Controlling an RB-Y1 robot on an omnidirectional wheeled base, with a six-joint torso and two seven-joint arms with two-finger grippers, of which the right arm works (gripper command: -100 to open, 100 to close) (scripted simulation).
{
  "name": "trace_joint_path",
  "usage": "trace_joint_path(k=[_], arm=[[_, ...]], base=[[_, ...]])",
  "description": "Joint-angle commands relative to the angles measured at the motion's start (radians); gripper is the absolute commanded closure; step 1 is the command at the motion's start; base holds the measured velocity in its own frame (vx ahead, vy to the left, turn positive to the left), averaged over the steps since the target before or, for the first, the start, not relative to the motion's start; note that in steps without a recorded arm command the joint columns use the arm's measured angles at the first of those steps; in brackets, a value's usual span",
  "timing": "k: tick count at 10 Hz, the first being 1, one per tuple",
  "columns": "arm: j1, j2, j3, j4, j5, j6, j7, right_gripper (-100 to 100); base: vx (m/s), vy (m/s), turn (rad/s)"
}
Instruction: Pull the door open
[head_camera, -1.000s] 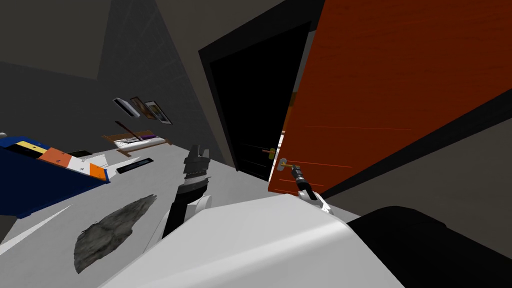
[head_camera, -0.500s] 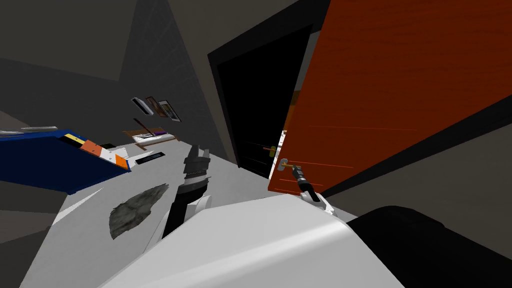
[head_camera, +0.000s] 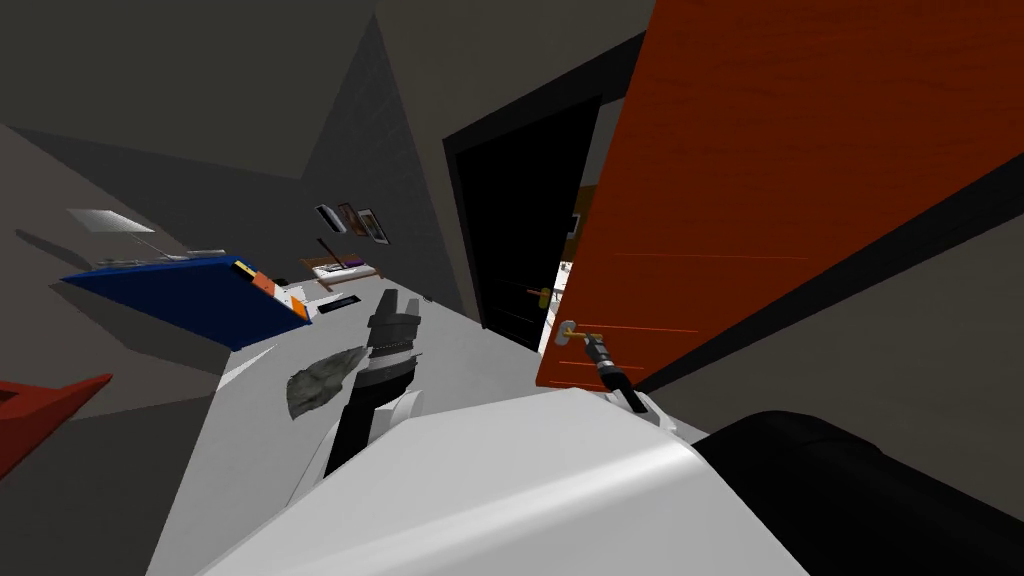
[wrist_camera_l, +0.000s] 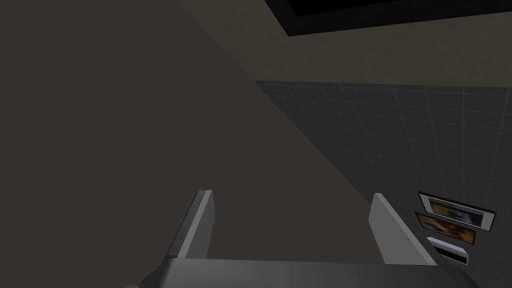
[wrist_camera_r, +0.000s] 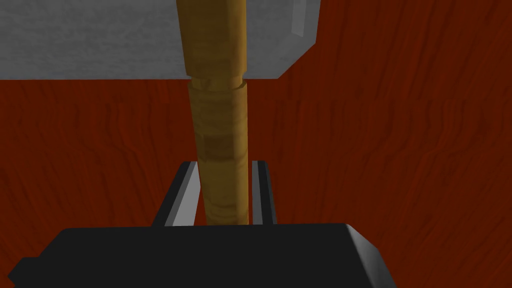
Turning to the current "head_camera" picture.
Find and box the wooden low table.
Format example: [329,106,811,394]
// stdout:
[299,252,385,292]

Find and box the red furniture piece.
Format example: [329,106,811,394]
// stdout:
[0,372,114,481]

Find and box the brown framed wall picture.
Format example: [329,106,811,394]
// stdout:
[336,201,371,239]

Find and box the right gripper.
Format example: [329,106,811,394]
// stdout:
[580,334,616,373]

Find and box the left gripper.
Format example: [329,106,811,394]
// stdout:
[365,288,422,359]

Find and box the grey crumpled cloth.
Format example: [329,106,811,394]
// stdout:
[285,344,370,422]

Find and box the grey framed wall picture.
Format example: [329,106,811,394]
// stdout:
[356,207,392,247]

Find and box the orange-brown door leaf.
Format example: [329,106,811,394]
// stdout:
[535,0,1024,394]

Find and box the blue bed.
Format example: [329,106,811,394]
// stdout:
[61,255,314,353]

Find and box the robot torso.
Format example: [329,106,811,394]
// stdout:
[194,387,811,576]

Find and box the brass and silver door handle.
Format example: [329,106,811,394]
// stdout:
[553,319,604,348]

